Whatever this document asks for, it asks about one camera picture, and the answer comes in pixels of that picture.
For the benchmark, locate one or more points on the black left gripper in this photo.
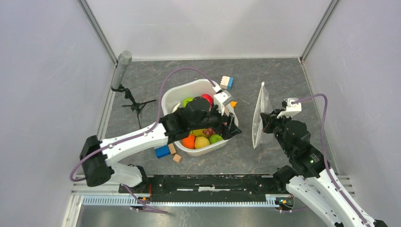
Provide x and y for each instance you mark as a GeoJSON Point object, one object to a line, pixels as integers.
{"type": "Point", "coordinates": [226, 131]}

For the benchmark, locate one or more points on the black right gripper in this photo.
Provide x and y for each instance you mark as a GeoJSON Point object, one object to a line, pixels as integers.
{"type": "Point", "coordinates": [267, 119]}

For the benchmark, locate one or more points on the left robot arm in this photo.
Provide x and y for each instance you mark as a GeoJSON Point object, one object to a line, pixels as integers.
{"type": "Point", "coordinates": [100, 159]}

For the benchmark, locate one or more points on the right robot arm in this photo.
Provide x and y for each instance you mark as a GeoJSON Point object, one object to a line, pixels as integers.
{"type": "Point", "coordinates": [310, 178]}

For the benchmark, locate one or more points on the red grape bunch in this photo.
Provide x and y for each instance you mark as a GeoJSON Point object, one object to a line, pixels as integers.
{"type": "Point", "coordinates": [208, 132]}

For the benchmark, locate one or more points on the small green lime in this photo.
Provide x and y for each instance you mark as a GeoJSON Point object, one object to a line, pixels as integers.
{"type": "Point", "coordinates": [215, 138]}

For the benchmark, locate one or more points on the orange green block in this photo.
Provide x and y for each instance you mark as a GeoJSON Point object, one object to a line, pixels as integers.
{"type": "Point", "coordinates": [233, 104]}

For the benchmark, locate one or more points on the yellow starfruit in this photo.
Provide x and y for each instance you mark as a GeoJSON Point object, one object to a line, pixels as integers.
{"type": "Point", "coordinates": [199, 133]}

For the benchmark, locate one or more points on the red apple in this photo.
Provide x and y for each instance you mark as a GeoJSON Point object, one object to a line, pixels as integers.
{"type": "Point", "coordinates": [208, 98]}

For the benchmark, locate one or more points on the yellow bumpy lemon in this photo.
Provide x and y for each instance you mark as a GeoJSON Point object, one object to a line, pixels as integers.
{"type": "Point", "coordinates": [201, 142]}

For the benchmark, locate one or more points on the orange fruit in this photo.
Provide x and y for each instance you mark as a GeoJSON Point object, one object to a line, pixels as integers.
{"type": "Point", "coordinates": [189, 142]}

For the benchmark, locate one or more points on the white and blue block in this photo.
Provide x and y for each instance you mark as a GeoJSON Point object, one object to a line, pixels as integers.
{"type": "Point", "coordinates": [226, 82]}

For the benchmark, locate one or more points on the green apple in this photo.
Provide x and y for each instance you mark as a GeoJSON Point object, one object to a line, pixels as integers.
{"type": "Point", "coordinates": [187, 100]}

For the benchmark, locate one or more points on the white garlic clove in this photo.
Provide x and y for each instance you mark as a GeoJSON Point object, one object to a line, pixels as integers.
{"type": "Point", "coordinates": [176, 107]}

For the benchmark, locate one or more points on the white plastic basket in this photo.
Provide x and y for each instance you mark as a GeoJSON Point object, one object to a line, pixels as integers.
{"type": "Point", "coordinates": [188, 94]}

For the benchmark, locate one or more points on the tan wooden block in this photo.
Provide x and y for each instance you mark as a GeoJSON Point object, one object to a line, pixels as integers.
{"type": "Point", "coordinates": [172, 149]}

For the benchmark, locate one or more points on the small wooden cube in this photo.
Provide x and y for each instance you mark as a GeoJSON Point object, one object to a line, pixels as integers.
{"type": "Point", "coordinates": [177, 158]}

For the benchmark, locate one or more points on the blue green stacked blocks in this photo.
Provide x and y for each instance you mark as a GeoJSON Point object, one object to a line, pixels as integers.
{"type": "Point", "coordinates": [162, 151]}

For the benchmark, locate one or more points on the black microphone tripod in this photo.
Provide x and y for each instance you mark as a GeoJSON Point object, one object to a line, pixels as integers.
{"type": "Point", "coordinates": [134, 106]}

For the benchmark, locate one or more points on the grey microphone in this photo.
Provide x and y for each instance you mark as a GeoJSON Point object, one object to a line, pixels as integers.
{"type": "Point", "coordinates": [124, 60]}

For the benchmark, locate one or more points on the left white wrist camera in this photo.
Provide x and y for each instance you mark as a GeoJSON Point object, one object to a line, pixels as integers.
{"type": "Point", "coordinates": [222, 98]}

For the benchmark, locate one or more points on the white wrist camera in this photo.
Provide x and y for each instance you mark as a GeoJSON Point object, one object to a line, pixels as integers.
{"type": "Point", "coordinates": [222, 98]}
{"type": "Point", "coordinates": [291, 107]}

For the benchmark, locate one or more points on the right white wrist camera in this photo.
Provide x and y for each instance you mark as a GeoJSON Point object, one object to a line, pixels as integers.
{"type": "Point", "coordinates": [291, 107]}

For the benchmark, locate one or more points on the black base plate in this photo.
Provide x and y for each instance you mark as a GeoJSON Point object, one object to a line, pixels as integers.
{"type": "Point", "coordinates": [209, 188]}

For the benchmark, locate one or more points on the aluminium rail frame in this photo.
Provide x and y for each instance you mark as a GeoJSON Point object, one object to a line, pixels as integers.
{"type": "Point", "coordinates": [111, 193]}

